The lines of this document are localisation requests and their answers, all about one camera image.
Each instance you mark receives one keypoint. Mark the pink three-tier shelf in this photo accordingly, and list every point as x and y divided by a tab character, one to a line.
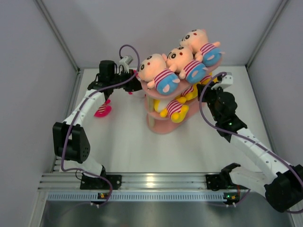
161	125

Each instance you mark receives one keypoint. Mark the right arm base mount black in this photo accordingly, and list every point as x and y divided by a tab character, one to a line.
214	182

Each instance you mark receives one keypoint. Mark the peach doll blue pants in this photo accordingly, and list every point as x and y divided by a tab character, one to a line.
154	71
190	68
198	41

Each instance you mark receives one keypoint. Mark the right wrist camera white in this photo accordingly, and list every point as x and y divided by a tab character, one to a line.
225	80

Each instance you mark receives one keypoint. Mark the yellow chick plush striped shirt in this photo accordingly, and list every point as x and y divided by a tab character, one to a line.
174	109

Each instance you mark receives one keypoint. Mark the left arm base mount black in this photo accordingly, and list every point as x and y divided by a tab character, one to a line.
93	183

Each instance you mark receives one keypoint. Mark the white panda plush pink limbs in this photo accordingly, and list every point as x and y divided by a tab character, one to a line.
103	110

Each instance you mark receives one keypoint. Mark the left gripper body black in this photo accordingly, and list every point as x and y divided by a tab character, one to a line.
117	80

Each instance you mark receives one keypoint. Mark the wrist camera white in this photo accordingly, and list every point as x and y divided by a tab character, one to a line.
125	62
225	80

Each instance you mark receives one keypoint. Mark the white bird plush pink bow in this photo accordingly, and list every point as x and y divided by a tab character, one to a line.
139	93

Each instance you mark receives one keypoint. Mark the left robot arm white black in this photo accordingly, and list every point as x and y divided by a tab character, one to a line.
69	137

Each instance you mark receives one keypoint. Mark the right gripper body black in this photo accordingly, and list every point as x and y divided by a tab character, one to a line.
212	95

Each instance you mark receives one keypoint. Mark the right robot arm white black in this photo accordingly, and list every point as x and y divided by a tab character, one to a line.
278	181

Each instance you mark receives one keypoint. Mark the yellow bear striped shirt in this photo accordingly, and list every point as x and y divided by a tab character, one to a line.
206	79
188	94

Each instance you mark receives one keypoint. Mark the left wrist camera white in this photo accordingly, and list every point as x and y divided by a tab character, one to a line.
125	62

